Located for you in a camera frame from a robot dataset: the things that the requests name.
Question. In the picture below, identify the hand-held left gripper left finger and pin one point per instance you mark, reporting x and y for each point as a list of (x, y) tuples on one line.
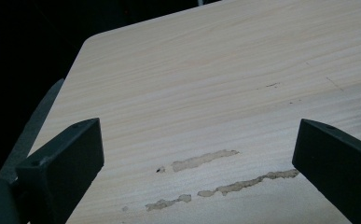
[(63, 168)]

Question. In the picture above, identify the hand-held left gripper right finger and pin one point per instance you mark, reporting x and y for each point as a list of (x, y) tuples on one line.
[(340, 168)]

